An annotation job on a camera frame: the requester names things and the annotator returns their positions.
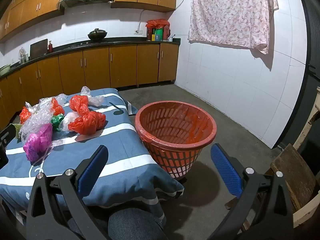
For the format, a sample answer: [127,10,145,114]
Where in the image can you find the dark cutting board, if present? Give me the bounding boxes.
[30,39,48,58]

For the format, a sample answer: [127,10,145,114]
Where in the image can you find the black countertop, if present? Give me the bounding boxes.
[0,37,181,80]

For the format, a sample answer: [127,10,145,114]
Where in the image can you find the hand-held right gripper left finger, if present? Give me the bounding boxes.
[26,144,109,240]

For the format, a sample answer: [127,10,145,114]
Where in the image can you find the white power cable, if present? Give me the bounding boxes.
[137,9,146,31]

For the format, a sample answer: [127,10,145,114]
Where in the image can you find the black wok with lid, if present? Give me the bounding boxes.
[87,28,108,41]

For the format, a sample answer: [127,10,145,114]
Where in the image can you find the person's leg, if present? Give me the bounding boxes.
[66,207,167,240]

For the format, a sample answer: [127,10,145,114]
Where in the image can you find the wooden upper cabinets long run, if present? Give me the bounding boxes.
[0,0,67,42]

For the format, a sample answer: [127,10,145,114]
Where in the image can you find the white painted wooden frame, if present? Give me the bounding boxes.
[292,86,320,228]

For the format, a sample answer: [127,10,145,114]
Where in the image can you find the clear bag on counter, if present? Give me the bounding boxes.
[18,47,28,64]

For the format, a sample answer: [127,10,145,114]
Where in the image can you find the green pot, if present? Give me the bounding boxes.
[0,64,12,77]

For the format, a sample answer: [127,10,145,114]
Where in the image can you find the green plastic bag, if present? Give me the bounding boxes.
[51,114,65,132]

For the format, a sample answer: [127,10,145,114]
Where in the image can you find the red plastic bag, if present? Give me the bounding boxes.
[69,95,89,115]
[51,97,65,116]
[68,111,107,135]
[19,106,32,125]

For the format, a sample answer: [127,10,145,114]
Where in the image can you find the magenta plastic bag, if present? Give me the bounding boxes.
[23,123,53,162]

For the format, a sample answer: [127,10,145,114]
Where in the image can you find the white translucent plastic bag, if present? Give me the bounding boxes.
[61,112,81,132]

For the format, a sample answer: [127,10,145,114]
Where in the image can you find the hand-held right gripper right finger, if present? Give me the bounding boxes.
[210,143,293,240]

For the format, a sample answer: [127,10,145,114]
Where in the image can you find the yellow-green plastic bag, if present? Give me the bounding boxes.
[12,123,23,140]

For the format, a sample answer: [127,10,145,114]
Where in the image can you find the wooden lower cabinets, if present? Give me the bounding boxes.
[0,43,179,130]

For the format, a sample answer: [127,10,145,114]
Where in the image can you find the floral hanging cloth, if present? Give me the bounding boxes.
[187,0,279,55]

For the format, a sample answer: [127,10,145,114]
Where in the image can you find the red bag over canisters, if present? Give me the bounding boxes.
[146,19,170,30]

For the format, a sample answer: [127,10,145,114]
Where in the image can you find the red basket liner bag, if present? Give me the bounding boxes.
[136,101,215,146]

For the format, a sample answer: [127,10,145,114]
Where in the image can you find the worn wooden stool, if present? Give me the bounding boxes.
[271,144,318,213]

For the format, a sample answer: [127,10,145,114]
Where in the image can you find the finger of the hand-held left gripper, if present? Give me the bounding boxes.
[0,124,17,146]
[0,145,8,168]

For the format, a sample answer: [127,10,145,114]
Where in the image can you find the red plastic basket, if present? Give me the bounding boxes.
[135,101,217,180]

